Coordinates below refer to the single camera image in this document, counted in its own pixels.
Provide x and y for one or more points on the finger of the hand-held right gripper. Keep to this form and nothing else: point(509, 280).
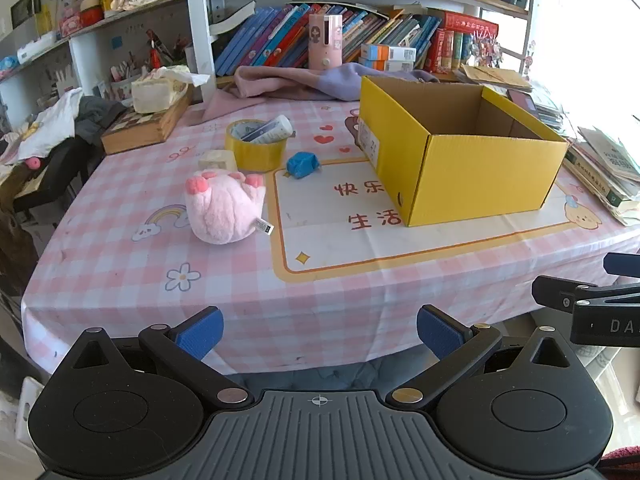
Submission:
point(622, 264)
point(555, 292)

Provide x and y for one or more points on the yellow cardboard box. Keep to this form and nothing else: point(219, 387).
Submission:
point(480, 175)

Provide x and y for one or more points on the dark smartphone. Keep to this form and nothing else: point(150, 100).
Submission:
point(522, 99)

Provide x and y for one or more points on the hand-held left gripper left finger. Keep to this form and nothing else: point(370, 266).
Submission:
point(200, 332)

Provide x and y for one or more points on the white bookshelf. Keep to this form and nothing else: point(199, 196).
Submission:
point(200, 35)

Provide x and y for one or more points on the stack of books and papers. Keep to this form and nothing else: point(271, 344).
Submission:
point(610, 170)

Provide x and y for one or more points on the row of blue books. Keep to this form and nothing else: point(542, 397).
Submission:
point(250, 35)

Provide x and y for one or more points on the wooden box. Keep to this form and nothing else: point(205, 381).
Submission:
point(142, 130)

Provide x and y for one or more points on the pink cylindrical device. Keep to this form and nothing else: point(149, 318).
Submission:
point(325, 40)

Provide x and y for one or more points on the stack of brown envelopes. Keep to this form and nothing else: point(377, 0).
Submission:
point(495, 76)

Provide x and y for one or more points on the pink plush toy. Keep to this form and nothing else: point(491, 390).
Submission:
point(220, 210)

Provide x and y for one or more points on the dark grey garment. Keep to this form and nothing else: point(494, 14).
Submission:
point(97, 115)

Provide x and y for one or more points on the pink and purple cloth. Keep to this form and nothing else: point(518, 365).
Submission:
point(300, 82)

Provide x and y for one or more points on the row of red books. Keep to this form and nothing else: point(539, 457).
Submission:
point(445, 45)

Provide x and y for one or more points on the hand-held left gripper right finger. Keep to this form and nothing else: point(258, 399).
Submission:
point(440, 332)

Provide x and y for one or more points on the cream square eraser block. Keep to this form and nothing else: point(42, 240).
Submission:
point(217, 161)

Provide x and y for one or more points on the white squeeze tube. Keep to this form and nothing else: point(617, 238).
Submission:
point(272, 129)

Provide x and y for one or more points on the yellow tape roll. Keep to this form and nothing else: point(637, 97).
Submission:
point(255, 155)

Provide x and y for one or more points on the pink ball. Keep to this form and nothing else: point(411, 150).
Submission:
point(34, 163)

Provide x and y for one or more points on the white side shelf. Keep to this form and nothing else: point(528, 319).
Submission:
point(81, 60)

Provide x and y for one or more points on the orange and white small box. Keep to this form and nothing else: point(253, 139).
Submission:
point(395, 65)
point(390, 52)

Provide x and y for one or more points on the white garment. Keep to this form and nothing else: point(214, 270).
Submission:
point(50, 125)

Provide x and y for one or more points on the cream tissue pack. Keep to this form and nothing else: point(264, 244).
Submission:
point(152, 92)

